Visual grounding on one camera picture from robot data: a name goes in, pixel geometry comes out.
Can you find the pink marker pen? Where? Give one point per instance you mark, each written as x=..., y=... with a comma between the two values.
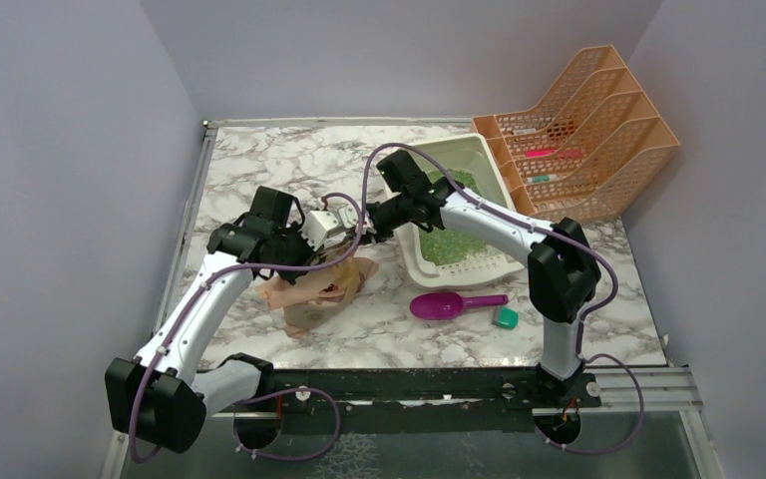
x=570, y=153

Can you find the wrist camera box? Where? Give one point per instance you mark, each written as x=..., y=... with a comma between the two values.
x=351, y=224
x=321, y=226

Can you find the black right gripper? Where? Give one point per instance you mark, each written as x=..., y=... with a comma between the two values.
x=375, y=233

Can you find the white marker pen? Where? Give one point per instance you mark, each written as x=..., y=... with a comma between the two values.
x=528, y=131

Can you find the orange cat litter bag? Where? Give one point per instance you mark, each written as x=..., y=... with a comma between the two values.
x=317, y=296

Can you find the white plastic litter box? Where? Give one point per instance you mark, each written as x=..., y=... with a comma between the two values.
x=468, y=152

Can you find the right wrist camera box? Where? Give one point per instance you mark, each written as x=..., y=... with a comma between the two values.
x=351, y=224

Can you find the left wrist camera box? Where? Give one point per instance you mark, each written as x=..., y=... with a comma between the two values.
x=321, y=226

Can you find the orange mesh file organizer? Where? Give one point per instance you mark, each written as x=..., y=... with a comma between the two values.
x=597, y=106

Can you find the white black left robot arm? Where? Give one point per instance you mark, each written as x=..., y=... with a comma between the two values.
x=159, y=395

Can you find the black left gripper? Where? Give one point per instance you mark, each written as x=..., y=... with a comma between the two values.
x=309, y=251

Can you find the black metal base rail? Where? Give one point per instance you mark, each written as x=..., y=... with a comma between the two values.
x=389, y=401

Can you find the green marker pen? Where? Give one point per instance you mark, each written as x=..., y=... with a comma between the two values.
x=542, y=179

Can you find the green cat litter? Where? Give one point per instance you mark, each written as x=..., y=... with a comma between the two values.
x=443, y=247

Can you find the magenta plastic litter scoop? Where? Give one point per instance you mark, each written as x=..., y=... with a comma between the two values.
x=446, y=305

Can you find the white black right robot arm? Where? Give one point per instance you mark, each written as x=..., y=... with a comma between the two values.
x=563, y=273

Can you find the small green box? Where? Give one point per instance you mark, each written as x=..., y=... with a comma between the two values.
x=505, y=318

